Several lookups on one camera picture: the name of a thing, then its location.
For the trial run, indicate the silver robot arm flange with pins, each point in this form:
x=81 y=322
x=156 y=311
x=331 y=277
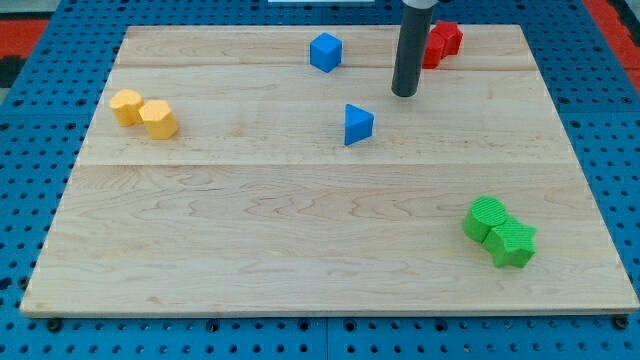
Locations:
x=420 y=4

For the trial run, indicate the blue triangle block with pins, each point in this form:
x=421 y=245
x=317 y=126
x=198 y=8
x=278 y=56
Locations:
x=358 y=124

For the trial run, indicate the green cylinder block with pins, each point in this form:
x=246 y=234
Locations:
x=484 y=213

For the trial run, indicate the green star block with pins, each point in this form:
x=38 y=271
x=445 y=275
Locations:
x=511 y=243

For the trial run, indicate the red star block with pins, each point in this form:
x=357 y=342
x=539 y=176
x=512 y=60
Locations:
x=451 y=35

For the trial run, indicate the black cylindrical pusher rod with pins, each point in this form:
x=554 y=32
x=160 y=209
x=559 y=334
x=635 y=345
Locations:
x=413 y=35

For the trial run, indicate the yellow round block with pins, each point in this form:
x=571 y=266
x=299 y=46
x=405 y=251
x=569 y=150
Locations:
x=125 y=105

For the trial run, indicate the wooden board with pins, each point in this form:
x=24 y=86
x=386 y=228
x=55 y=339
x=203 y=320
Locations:
x=256 y=208

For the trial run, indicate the yellow hexagon block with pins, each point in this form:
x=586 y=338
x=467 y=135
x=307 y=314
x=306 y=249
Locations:
x=158 y=119

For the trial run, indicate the blue cube block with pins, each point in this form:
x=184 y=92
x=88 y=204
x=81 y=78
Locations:
x=326 y=52

